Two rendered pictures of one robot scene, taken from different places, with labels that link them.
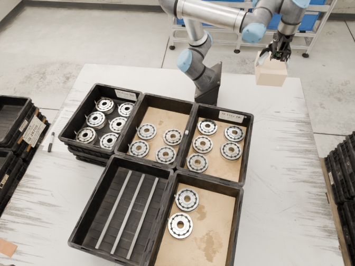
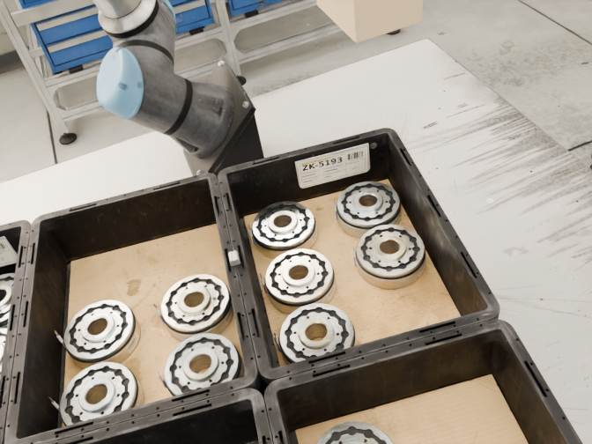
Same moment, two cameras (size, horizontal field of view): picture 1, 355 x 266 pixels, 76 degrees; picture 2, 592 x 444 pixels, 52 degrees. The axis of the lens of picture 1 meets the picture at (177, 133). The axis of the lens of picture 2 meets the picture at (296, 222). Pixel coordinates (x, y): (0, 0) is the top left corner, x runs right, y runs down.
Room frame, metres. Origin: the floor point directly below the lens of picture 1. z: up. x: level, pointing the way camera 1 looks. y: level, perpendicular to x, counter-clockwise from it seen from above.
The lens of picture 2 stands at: (0.07, 0.10, 1.54)
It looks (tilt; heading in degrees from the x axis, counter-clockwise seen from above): 45 degrees down; 336
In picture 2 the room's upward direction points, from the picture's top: 11 degrees counter-clockwise
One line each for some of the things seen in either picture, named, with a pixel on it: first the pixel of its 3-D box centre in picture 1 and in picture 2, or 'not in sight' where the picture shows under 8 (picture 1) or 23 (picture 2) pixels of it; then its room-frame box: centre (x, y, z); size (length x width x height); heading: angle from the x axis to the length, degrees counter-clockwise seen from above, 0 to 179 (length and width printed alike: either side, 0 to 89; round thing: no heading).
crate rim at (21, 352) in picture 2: (157, 127); (130, 292); (0.67, 0.10, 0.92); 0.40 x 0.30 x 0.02; 161
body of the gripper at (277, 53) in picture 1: (281, 44); not in sight; (0.84, -0.46, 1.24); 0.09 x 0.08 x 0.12; 170
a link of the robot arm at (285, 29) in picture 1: (289, 25); not in sight; (0.85, -0.46, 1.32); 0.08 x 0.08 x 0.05
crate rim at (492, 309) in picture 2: (217, 140); (339, 236); (0.57, -0.19, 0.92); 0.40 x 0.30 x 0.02; 161
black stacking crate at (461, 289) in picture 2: (216, 146); (342, 260); (0.57, -0.19, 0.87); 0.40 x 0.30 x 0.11; 161
